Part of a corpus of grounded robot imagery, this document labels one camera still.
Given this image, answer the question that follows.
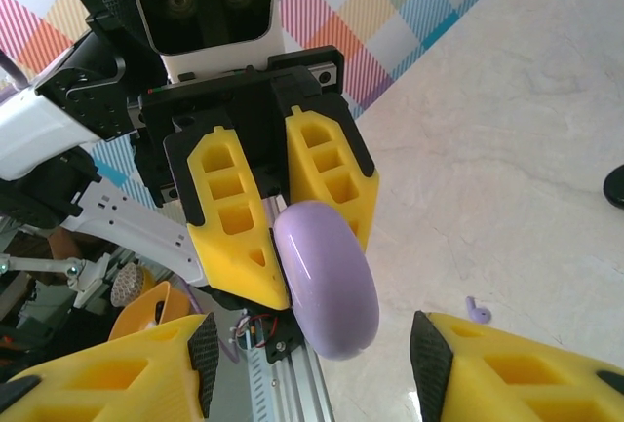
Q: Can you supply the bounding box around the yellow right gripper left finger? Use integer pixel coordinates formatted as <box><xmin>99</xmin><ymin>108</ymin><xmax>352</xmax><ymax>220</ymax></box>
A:
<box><xmin>0</xmin><ymin>312</ymin><xmax>220</xmax><ymax>422</ymax></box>

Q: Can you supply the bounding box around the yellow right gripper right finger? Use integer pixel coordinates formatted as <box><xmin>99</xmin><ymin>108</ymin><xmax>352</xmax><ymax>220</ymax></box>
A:
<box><xmin>409</xmin><ymin>310</ymin><xmax>624</xmax><ymax>422</ymax></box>

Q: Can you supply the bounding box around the purple wireless earbud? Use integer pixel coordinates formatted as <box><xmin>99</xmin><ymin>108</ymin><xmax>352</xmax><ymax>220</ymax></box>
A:
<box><xmin>465</xmin><ymin>295</ymin><xmax>492</xmax><ymax>324</ymax></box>

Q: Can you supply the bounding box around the purple earbud charging case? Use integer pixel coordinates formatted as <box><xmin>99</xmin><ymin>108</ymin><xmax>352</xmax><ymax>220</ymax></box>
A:
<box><xmin>271</xmin><ymin>200</ymin><xmax>381</xmax><ymax>363</ymax></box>

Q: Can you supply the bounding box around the black earbud charging case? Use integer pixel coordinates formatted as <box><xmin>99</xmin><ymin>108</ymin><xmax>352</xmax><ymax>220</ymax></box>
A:
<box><xmin>603</xmin><ymin>163</ymin><xmax>624</xmax><ymax>209</ymax></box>

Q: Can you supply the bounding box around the orange bowl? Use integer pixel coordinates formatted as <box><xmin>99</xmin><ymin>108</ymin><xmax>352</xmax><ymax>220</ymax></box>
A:
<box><xmin>107</xmin><ymin>280</ymin><xmax>206</xmax><ymax>343</ymax></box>

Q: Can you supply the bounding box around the round speckled disc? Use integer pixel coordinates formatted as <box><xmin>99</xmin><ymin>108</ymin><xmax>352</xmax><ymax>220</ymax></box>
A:
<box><xmin>110</xmin><ymin>265</ymin><xmax>145</xmax><ymax>307</ymax></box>

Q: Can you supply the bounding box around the white metal stand rod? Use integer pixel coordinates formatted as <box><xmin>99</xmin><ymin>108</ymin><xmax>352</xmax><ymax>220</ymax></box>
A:
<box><xmin>0</xmin><ymin>251</ymin><xmax>113</xmax><ymax>306</ymax></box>

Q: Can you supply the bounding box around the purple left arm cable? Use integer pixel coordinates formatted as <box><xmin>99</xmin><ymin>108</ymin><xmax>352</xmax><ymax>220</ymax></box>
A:
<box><xmin>0</xmin><ymin>51</ymin><xmax>243</xmax><ymax>364</ymax></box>

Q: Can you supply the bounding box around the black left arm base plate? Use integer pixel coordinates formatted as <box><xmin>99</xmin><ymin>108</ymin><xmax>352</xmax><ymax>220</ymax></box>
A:
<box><xmin>265</xmin><ymin>317</ymin><xmax>306</xmax><ymax>364</ymax></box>

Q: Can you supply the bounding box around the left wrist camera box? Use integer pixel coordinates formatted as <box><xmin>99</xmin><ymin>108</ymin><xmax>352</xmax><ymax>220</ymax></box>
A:
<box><xmin>124</xmin><ymin>0</ymin><xmax>287</xmax><ymax>85</ymax></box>

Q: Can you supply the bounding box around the perforated white cable duct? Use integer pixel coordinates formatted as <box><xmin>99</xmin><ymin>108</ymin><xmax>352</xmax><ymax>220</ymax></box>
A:
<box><xmin>246</xmin><ymin>343</ymin><xmax>274</xmax><ymax>422</ymax></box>

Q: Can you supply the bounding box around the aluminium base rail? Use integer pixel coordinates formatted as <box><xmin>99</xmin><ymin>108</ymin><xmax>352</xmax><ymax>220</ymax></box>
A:
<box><xmin>270</xmin><ymin>333</ymin><xmax>337</xmax><ymax>422</ymax></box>

